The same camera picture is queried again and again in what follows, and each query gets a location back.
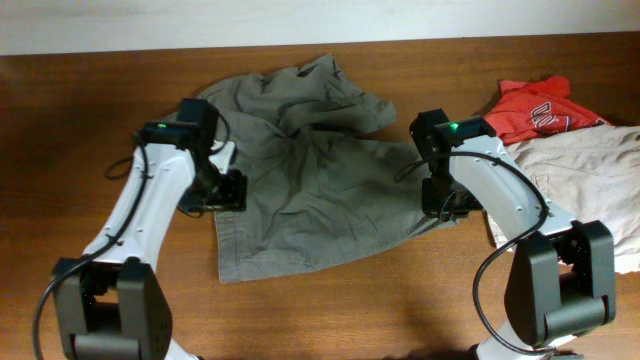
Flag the red t-shirt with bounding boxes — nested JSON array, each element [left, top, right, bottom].
[[484, 76, 610, 145]]

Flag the beige shorts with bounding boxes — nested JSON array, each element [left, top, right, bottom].
[[504, 125, 639, 274]]

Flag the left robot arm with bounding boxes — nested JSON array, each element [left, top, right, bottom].
[[44, 98, 248, 360]]

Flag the grey-green shorts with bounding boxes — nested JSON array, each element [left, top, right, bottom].
[[201, 55, 442, 283]]

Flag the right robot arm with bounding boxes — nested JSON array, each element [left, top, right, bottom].
[[409, 109, 616, 360]]

